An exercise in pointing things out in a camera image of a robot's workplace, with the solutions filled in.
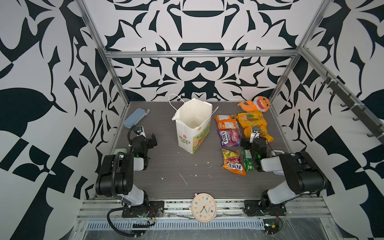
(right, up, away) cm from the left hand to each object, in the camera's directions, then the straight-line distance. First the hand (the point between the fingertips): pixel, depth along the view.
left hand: (144, 133), depth 93 cm
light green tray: (-16, -11, +1) cm, 19 cm away
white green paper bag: (+30, +7, +9) cm, 32 cm away
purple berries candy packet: (+53, -3, +5) cm, 54 cm away
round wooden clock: (+35, -34, -20) cm, 52 cm away
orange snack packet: (+53, +6, +12) cm, 55 cm away
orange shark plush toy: (+78, +19, +16) cm, 82 cm away
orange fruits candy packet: (+53, -16, -4) cm, 55 cm away
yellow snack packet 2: (+74, +2, +4) cm, 74 cm away
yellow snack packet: (+70, +9, +13) cm, 72 cm away
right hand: (+67, -1, +1) cm, 67 cm away
